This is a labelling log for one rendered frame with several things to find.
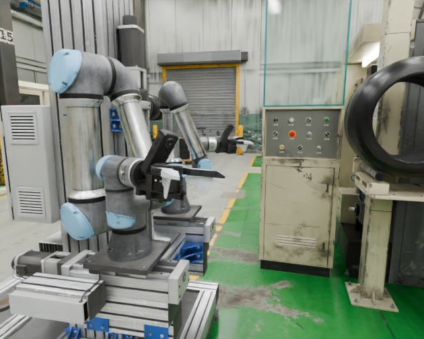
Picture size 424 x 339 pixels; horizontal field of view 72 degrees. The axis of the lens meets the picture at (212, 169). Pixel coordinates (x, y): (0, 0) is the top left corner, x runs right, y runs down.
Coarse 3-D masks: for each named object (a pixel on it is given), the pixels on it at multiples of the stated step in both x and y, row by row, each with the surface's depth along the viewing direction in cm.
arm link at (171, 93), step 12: (168, 84) 141; (168, 96) 139; (180, 96) 139; (180, 108) 140; (180, 120) 142; (192, 120) 145; (192, 132) 144; (192, 144) 145; (192, 156) 148; (204, 156) 147; (204, 168) 146
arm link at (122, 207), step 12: (108, 192) 76; (120, 192) 76; (132, 192) 78; (108, 204) 77; (120, 204) 76; (132, 204) 78; (144, 204) 82; (108, 216) 77; (120, 216) 77; (132, 216) 79; (120, 228) 78
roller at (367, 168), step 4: (364, 164) 172; (368, 164) 169; (364, 168) 167; (368, 168) 160; (372, 168) 156; (368, 172) 158; (372, 172) 151; (376, 172) 146; (380, 172) 144; (372, 176) 151; (376, 176) 145; (380, 176) 144; (384, 176) 144; (380, 180) 145
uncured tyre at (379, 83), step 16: (400, 64) 136; (416, 64) 132; (368, 80) 144; (384, 80) 136; (400, 80) 134; (416, 80) 156; (352, 96) 159; (368, 96) 139; (352, 112) 147; (368, 112) 140; (352, 128) 147; (368, 128) 141; (352, 144) 155; (368, 144) 143; (368, 160) 147; (384, 160) 142; (400, 160) 139; (416, 160) 162; (400, 176) 145; (416, 176) 142
